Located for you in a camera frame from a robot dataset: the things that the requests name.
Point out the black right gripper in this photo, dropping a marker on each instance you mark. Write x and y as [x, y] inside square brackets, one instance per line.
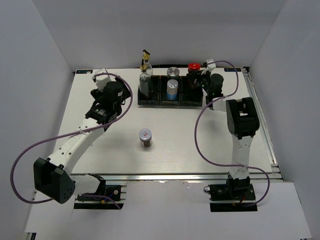
[192, 77]

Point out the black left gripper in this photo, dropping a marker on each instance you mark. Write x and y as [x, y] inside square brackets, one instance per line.
[97, 94]

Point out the small brown spice jar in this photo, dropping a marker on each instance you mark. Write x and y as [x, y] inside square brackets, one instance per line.
[192, 75]

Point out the glass bottle with brown sauce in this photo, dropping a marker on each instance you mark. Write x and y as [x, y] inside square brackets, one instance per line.
[144, 80]

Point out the silver lid pink salt jar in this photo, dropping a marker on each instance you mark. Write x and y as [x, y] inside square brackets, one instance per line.
[173, 73]

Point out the blue label spice jar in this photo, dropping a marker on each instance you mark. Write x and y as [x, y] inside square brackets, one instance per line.
[172, 89]

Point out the red lid dark spice jar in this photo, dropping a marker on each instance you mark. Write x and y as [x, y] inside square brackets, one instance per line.
[145, 136]

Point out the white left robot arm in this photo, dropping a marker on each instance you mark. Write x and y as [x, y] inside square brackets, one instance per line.
[52, 176]

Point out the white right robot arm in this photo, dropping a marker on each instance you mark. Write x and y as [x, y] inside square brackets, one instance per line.
[242, 123]

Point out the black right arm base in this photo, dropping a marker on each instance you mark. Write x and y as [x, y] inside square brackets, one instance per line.
[221, 200]

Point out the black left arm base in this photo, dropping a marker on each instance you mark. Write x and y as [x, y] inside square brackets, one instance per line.
[92, 192]

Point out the black three-compartment organizer tray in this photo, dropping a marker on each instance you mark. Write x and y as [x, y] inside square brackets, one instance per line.
[186, 96]

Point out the blue logo sticker right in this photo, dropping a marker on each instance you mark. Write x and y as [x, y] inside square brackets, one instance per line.
[231, 69]

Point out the blue logo sticker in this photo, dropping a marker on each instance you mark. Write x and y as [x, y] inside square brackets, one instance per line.
[84, 71]
[231, 69]

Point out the blue logo sticker left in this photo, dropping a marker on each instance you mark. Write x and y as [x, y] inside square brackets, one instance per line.
[84, 71]

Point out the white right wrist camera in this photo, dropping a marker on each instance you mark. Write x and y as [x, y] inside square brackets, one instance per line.
[209, 65]

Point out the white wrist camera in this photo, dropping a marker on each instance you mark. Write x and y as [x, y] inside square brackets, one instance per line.
[102, 80]
[209, 65]

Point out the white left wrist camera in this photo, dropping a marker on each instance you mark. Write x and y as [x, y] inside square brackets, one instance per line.
[102, 80]

